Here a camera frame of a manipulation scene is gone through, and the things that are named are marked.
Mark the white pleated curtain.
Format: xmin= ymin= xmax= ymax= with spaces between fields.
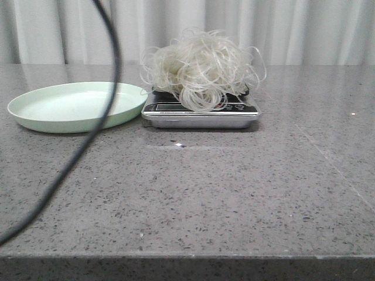
xmin=1 ymin=1 xmax=374 ymax=65

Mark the white translucent vermicelli bundle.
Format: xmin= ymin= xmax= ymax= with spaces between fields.
xmin=140 ymin=29 xmax=267 ymax=113

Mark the black cable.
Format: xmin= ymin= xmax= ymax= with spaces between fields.
xmin=0 ymin=0 xmax=124 ymax=246

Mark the black silver kitchen scale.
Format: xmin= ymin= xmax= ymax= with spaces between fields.
xmin=141 ymin=91 xmax=261 ymax=129

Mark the light green round plate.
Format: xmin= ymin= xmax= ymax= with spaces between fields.
xmin=8 ymin=81 xmax=148 ymax=133

